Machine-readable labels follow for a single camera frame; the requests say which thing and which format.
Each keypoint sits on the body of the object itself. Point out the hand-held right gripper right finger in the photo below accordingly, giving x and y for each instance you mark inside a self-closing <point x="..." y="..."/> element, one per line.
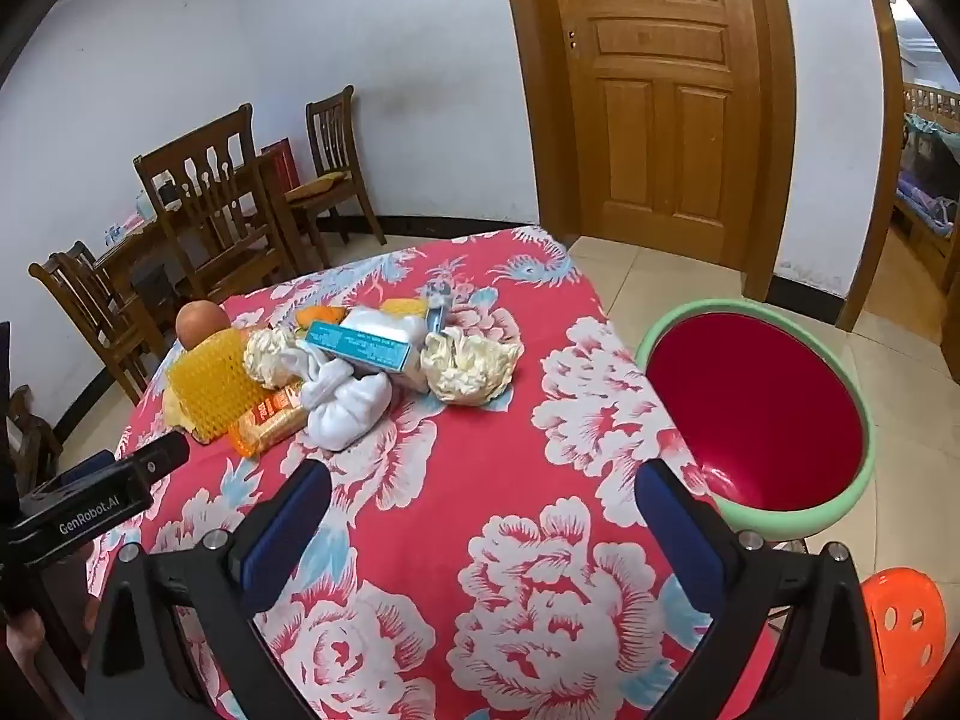
<point x="679" y="532"/>

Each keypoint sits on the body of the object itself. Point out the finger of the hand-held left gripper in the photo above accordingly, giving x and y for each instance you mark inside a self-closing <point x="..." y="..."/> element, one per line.
<point x="161" y="456"/>

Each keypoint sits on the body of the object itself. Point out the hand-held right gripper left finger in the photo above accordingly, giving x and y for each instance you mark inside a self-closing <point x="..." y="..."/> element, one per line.
<point x="289" y="532"/>

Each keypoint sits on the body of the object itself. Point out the yellow foam fruit net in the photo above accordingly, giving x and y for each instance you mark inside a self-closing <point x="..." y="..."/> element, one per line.
<point x="206" y="382"/>

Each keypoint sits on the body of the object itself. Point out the orange cardboard box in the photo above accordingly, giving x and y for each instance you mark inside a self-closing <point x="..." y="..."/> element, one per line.
<point x="270" y="414"/>

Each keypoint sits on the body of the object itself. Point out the green bin with red inside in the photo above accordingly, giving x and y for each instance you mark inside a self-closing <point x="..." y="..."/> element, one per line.
<point x="757" y="420"/>

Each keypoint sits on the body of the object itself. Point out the white bundle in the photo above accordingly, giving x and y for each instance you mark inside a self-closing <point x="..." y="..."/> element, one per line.
<point x="345" y="401"/>

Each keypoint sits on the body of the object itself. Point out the small cream foam fruit net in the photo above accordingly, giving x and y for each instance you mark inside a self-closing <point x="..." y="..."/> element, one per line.
<point x="266" y="352"/>

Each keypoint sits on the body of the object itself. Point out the teal medicine box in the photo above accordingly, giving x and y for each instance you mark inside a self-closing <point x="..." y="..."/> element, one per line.
<point x="360" y="345"/>

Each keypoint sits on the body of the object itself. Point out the orange wrapper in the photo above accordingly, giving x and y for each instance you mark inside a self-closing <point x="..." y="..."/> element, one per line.
<point x="319" y="316"/>

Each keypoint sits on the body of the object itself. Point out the large cream foam fruit net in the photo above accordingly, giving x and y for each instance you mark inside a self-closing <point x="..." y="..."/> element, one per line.
<point x="469" y="364"/>

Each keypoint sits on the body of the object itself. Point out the blue grey tube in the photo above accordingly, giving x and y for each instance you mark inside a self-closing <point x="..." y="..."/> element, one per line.
<point x="435" y="307"/>

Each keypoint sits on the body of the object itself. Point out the dark wooden furniture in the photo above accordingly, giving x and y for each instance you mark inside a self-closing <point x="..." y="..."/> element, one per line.
<point x="30" y="427"/>

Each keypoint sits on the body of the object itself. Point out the red apple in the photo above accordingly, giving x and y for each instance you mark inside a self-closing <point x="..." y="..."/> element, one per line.
<point x="202" y="322"/>

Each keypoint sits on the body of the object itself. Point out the low wooden chair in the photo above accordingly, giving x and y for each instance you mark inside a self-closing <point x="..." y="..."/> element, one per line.
<point x="82" y="315"/>
<point x="86" y="255"/>

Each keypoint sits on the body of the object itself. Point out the red floral tablecloth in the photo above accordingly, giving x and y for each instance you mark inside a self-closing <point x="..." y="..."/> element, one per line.
<point x="465" y="465"/>

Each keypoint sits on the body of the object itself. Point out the pink packet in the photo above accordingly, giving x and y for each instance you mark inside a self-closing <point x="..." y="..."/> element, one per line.
<point x="127" y="223"/>

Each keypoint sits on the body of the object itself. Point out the orange plastic stool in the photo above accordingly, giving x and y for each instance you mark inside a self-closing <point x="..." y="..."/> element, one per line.
<point x="904" y="637"/>

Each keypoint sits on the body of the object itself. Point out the tall wooden chair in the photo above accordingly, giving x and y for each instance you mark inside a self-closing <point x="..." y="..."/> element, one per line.
<point x="210" y="187"/>

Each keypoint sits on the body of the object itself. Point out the yellow seat cushion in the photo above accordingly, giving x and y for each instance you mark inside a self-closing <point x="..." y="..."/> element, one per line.
<point x="319" y="184"/>

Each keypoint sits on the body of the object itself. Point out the wooden chair with cushion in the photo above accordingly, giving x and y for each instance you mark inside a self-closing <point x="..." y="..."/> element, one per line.
<point x="334" y="135"/>

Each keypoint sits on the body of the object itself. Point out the wooden bunk bed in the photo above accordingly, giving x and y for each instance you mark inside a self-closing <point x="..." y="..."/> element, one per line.
<point x="926" y="195"/>

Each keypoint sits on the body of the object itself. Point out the wooden door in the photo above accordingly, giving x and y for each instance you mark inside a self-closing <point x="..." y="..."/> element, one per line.
<point x="660" y="90"/>

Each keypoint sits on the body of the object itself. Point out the wooden doorway frame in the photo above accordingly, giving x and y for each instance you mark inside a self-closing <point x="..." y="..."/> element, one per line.
<point x="874" y="165"/>

